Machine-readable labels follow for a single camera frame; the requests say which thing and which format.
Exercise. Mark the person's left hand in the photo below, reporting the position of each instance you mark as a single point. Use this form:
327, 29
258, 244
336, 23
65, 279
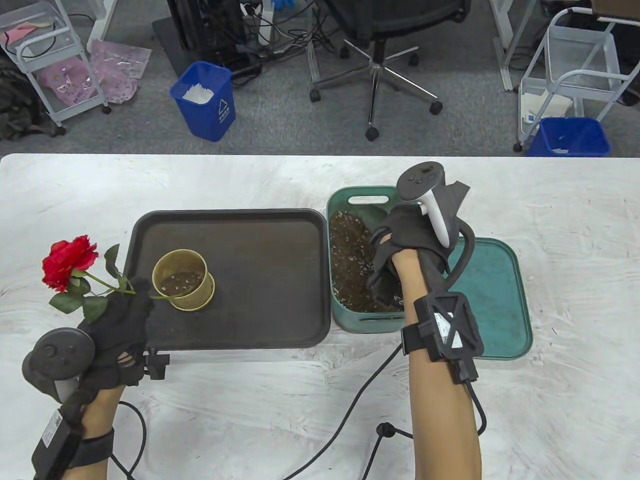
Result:
117, 340

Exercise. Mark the person's right hand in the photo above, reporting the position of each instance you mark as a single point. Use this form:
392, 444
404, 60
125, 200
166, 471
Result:
405, 230

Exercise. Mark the brown potting mix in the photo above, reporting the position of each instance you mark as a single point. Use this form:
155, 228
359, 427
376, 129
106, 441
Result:
350, 260

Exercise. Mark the gold flower pot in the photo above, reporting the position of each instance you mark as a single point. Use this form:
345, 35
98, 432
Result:
200, 297

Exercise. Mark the red artificial rose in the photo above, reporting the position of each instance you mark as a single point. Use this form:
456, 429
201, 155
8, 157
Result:
67, 260

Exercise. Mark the green bin lid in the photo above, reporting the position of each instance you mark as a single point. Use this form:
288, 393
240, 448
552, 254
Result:
500, 300

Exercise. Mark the person's left forearm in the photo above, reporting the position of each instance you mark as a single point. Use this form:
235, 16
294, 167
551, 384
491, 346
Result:
100, 415

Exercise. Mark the person's right forearm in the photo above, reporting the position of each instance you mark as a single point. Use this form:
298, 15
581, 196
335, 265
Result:
445, 425

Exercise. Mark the grey handheld controller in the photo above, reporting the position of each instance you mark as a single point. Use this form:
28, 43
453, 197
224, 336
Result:
55, 350
420, 180

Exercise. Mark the green plastic bin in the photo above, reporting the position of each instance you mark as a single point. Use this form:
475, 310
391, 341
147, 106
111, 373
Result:
340, 320

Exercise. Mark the black box with white label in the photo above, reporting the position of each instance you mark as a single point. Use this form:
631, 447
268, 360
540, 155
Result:
50, 440

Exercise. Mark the dark brown tray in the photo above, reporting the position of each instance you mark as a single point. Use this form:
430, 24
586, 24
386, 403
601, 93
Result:
260, 280

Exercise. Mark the white desk leg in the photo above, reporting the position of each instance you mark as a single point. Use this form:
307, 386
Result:
102, 20
505, 45

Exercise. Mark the black office chair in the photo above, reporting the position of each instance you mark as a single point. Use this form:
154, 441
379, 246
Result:
380, 20

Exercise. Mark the blue trash bin white symbol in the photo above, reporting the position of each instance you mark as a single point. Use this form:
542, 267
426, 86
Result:
210, 120

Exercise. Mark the black backpack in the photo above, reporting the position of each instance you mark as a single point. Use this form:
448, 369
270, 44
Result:
15, 110

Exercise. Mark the pink plastic bag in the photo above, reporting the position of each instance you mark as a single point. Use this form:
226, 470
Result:
120, 70
65, 80

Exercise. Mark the black computer tower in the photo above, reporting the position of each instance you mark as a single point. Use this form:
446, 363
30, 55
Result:
210, 25

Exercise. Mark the black floor mat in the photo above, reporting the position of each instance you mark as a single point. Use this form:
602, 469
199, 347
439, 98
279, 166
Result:
170, 45

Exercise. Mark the brown cardboard box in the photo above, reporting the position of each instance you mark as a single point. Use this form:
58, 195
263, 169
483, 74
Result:
617, 7

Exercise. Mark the pink paper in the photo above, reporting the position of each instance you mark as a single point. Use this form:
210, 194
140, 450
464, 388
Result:
17, 34

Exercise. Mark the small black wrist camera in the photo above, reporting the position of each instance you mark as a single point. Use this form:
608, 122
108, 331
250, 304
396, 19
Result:
384, 295
157, 365

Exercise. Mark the black lattice wrist mount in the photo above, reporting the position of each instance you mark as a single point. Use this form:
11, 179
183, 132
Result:
450, 325

